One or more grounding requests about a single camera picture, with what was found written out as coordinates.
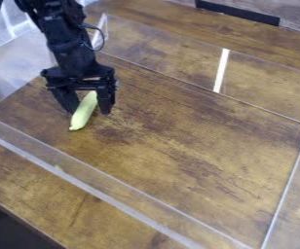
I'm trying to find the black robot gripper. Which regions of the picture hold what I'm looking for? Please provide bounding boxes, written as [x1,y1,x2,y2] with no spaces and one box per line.
[38,42,119,116]

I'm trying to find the green handled spoon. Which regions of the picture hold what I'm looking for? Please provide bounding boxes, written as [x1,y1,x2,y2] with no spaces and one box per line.
[69,90,97,130]

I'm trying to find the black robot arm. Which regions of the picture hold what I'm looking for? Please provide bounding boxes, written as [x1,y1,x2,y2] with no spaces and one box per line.
[14,0,117,115]

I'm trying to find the black bar on table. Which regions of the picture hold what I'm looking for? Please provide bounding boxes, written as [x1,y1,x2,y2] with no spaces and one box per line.
[193,0,279,26]

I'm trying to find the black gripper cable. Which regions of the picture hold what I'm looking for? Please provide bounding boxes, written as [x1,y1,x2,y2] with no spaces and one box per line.
[80,22,107,53]

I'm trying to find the clear acrylic enclosure walls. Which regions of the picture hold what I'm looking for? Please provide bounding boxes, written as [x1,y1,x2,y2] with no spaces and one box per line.
[0,14,300,249]

